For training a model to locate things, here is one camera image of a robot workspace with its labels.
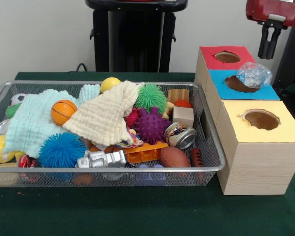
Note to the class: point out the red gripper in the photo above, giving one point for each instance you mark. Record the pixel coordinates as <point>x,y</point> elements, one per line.
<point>273,9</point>

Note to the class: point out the clear plastic bottle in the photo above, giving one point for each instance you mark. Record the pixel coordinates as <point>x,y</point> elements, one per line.
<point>254,75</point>

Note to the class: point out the cream muslin cloth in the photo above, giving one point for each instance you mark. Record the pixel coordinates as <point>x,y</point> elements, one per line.
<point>100,118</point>

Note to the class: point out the light blue muslin cloth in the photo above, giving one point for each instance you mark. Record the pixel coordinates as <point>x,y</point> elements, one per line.
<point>27,127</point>

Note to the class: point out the wooden box with three holes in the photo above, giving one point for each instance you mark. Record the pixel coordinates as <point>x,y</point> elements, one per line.
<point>260,167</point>

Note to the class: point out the silver mesh bin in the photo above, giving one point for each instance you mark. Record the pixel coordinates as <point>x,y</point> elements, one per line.
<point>64,169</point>

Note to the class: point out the plain wooden cube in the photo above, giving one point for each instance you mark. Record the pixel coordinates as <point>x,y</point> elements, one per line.
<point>183,115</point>

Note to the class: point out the crushed drink can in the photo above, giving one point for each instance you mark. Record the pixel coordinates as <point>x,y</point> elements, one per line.
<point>180,136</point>

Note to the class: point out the purple spiky ball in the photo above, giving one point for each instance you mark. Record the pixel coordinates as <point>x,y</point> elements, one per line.
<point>152,125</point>

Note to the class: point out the brown toy football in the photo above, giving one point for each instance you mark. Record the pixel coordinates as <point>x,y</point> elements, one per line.
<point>174,157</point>

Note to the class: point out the silver toy robot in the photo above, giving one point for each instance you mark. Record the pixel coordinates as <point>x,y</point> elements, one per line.
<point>100,159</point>

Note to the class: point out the dark green table cloth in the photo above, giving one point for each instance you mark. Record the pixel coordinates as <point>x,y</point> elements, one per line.
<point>137,211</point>

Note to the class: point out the orange toy basketball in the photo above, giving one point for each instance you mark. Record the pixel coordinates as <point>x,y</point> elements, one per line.
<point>62,111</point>

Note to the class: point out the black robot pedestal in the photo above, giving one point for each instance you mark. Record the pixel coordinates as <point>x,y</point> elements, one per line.
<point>127,37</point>

